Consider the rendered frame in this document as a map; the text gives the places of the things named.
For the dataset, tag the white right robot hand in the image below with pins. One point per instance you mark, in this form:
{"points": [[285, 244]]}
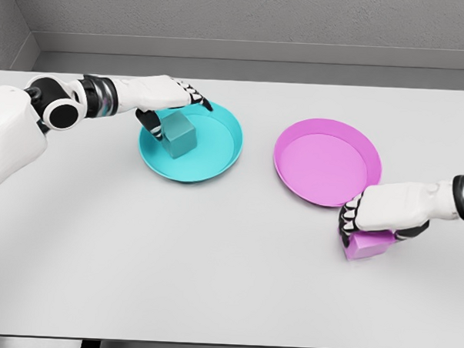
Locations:
{"points": [[384, 207]]}

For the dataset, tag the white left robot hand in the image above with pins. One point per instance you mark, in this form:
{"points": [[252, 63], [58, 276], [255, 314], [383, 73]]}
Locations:
{"points": [[162, 92]]}

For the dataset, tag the pink block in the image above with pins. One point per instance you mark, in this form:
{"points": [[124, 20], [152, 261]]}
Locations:
{"points": [[367, 245]]}

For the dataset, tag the teal block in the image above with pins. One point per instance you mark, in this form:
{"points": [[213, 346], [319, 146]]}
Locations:
{"points": [[180, 135]]}

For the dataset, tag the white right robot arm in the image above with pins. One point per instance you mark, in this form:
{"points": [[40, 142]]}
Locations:
{"points": [[454, 197]]}

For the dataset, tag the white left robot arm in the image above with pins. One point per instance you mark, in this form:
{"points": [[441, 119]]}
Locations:
{"points": [[46, 104]]}

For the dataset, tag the cyan plate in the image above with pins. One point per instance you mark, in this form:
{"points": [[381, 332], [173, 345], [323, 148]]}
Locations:
{"points": [[206, 149]]}

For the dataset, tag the pink plate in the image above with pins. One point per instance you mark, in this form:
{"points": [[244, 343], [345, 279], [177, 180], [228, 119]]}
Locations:
{"points": [[321, 162]]}

